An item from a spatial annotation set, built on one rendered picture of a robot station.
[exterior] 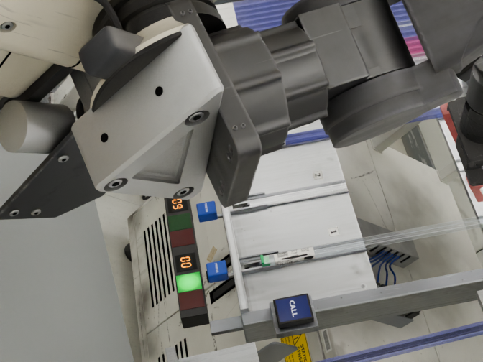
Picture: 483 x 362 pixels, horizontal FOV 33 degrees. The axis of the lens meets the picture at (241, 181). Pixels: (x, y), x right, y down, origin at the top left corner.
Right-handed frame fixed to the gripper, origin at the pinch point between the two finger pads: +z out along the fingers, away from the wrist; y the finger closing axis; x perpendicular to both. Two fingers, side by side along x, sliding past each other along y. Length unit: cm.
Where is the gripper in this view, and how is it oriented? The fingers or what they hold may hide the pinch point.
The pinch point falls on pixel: (472, 168)
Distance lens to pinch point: 117.3
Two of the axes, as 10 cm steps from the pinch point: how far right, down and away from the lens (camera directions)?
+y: -1.4, -8.0, 5.8
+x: -9.9, 1.6, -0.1
